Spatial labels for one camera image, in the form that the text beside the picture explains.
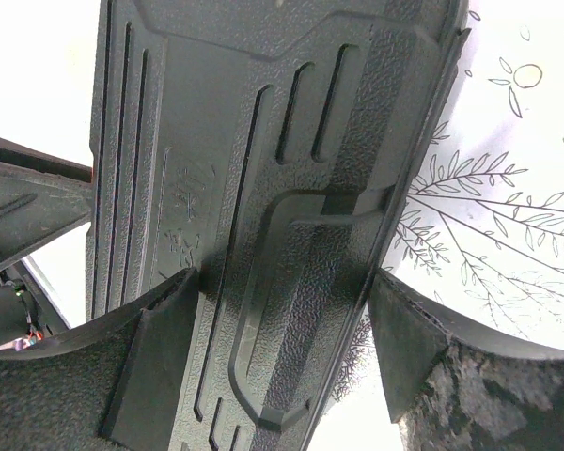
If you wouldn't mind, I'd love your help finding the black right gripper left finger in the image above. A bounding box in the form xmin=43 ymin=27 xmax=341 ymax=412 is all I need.
xmin=0 ymin=268 xmax=199 ymax=450

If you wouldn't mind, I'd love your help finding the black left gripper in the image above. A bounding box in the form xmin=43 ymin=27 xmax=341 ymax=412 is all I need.
xmin=0 ymin=137 xmax=93 ymax=272

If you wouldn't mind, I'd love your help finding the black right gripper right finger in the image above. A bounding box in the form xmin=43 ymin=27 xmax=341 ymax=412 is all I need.
xmin=368 ymin=271 xmax=564 ymax=450

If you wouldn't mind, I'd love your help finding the black plastic tool case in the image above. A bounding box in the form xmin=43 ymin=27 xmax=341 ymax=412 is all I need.
xmin=86 ymin=1 xmax=468 ymax=450

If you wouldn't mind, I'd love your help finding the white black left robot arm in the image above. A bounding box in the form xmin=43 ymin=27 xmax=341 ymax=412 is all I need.
xmin=0 ymin=137 xmax=92 ymax=347

